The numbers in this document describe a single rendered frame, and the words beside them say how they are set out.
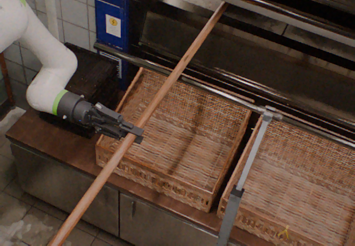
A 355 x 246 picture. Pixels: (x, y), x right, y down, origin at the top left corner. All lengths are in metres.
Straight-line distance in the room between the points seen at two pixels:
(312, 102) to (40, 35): 1.17
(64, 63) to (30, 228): 1.32
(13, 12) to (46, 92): 0.45
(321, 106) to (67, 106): 1.08
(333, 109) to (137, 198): 0.93
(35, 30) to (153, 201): 0.97
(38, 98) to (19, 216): 1.29
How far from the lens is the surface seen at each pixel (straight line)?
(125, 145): 1.66
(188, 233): 2.37
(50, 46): 1.74
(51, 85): 1.79
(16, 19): 1.40
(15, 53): 3.09
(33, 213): 2.97
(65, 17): 2.65
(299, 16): 1.88
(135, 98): 2.51
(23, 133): 2.55
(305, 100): 2.27
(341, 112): 2.27
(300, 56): 2.15
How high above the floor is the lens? 2.51
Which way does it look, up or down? 48 degrees down
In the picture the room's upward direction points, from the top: 7 degrees clockwise
